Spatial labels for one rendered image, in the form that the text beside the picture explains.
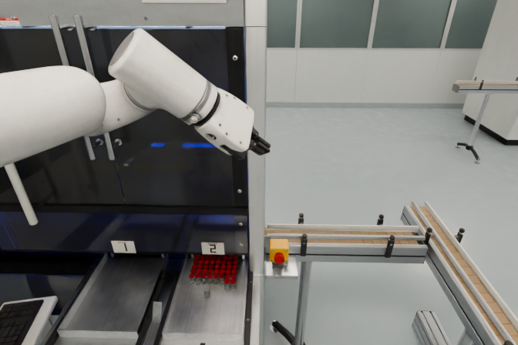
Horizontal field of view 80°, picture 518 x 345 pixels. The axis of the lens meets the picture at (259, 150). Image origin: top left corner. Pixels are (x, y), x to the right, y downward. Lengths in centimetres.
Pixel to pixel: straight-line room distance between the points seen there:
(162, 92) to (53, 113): 17
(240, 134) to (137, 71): 21
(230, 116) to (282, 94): 515
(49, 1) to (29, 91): 65
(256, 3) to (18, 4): 61
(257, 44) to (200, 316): 91
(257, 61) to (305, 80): 481
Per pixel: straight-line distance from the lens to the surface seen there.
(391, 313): 245
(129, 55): 48
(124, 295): 135
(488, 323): 136
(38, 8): 104
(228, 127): 55
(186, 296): 128
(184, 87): 51
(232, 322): 120
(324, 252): 140
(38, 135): 39
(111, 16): 95
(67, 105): 40
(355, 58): 576
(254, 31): 86
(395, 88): 612
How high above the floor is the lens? 188
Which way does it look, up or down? 27 degrees down
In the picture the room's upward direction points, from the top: straight up
